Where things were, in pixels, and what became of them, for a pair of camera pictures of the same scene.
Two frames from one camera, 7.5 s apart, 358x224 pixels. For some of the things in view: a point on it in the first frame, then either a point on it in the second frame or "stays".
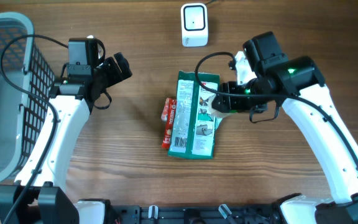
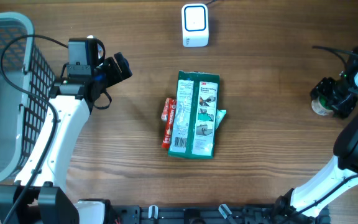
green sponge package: (192, 124) stays
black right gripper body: (238, 102) → (341, 95)
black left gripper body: (110, 73) stays
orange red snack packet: (165, 114) stays
